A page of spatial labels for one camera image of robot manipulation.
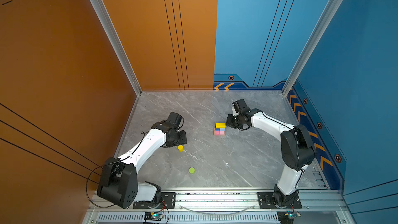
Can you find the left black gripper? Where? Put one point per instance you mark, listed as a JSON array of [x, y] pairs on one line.
[[183, 139]]

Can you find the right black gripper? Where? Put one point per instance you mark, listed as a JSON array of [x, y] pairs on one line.
[[228, 122]]

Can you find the yellow rectangular block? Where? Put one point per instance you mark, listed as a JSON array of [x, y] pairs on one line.
[[220, 125]]

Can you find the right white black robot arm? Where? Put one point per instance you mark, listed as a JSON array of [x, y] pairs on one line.
[[297, 150]]

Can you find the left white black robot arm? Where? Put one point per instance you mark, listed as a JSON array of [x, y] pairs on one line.
[[119, 183]]

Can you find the left green circuit board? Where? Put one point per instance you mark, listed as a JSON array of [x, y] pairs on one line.
[[153, 217]]

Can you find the green circuit board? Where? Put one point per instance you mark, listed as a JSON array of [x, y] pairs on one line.
[[153, 217], [287, 217]]

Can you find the right green circuit board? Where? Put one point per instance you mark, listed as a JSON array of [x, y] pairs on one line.
[[287, 217]]

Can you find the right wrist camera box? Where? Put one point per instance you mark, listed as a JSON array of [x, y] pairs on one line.
[[240, 107]]

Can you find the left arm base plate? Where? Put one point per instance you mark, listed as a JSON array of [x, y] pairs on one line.
[[162, 199]]

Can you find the aluminium front rail frame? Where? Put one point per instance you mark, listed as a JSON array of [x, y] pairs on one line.
[[226, 206]]

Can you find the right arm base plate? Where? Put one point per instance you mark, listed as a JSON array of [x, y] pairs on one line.
[[264, 199]]

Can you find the right aluminium corner post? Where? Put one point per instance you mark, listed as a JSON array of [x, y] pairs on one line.
[[323, 22]]

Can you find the aluminium corner post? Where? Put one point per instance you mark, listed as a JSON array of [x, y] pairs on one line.
[[108, 26], [323, 22]]

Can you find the left aluminium corner post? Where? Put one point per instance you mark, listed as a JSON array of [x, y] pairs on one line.
[[108, 26]]

